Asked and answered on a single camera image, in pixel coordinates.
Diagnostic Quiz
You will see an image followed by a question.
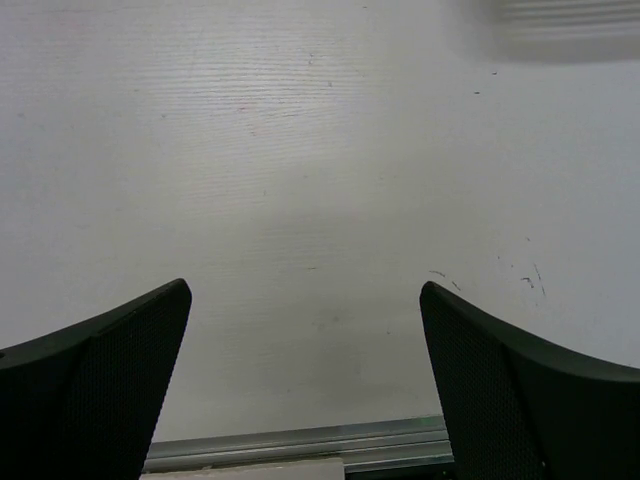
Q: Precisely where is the aluminium table edge rail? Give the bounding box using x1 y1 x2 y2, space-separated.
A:
143 416 453 473

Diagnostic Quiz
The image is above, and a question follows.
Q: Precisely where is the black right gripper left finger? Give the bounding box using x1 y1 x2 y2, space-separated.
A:
1 279 191 479

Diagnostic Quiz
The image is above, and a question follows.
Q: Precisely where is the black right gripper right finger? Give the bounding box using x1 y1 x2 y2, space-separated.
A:
420 282 639 479

